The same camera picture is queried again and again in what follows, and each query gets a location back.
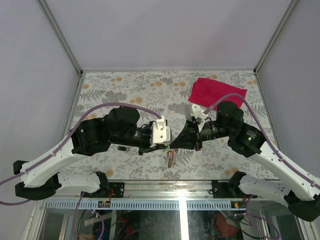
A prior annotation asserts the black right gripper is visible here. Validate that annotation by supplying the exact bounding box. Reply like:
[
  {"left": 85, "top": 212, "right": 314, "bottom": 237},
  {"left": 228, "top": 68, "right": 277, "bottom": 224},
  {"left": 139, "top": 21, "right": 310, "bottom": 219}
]
[{"left": 169, "top": 119, "right": 233, "bottom": 151}]

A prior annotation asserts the metal key organiser with rings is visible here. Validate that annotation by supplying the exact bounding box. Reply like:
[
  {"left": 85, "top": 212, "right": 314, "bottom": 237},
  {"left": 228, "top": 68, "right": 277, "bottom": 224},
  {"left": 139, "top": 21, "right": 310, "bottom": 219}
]
[{"left": 166, "top": 149, "right": 176, "bottom": 169}]

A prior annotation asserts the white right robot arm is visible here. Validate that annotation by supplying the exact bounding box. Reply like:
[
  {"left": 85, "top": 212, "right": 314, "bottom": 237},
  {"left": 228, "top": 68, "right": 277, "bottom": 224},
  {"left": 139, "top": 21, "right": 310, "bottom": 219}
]
[{"left": 170, "top": 101, "right": 320, "bottom": 222}]

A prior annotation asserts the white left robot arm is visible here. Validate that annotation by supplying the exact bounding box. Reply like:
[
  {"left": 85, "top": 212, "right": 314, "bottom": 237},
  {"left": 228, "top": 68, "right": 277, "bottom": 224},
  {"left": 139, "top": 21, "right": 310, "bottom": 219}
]
[{"left": 13, "top": 106, "right": 172, "bottom": 201}]

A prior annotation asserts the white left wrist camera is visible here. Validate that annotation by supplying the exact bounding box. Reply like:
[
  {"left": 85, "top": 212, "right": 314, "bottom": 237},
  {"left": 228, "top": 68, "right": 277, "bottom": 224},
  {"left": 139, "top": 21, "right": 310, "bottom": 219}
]
[{"left": 150, "top": 116, "right": 172, "bottom": 148}]

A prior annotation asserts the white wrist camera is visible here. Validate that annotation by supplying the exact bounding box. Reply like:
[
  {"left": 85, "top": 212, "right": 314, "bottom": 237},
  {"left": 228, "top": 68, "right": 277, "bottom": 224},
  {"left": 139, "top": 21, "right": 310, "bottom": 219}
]
[
  {"left": 150, "top": 116, "right": 172, "bottom": 148},
  {"left": 183, "top": 104, "right": 209, "bottom": 132}
]

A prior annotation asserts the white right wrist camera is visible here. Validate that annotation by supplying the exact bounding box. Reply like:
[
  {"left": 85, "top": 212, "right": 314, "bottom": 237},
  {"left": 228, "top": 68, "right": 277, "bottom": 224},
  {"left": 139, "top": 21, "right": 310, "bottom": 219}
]
[{"left": 183, "top": 104, "right": 209, "bottom": 132}]

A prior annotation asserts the aluminium mounting rail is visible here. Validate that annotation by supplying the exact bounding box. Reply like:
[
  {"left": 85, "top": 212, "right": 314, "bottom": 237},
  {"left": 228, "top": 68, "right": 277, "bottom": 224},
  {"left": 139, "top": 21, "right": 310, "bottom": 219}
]
[{"left": 49, "top": 179, "right": 306, "bottom": 200}]

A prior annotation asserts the white slotted cable duct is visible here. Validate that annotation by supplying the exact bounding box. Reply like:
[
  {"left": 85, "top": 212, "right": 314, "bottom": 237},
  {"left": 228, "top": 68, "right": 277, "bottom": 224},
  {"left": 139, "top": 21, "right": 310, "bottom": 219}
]
[{"left": 45, "top": 199, "right": 245, "bottom": 211}]

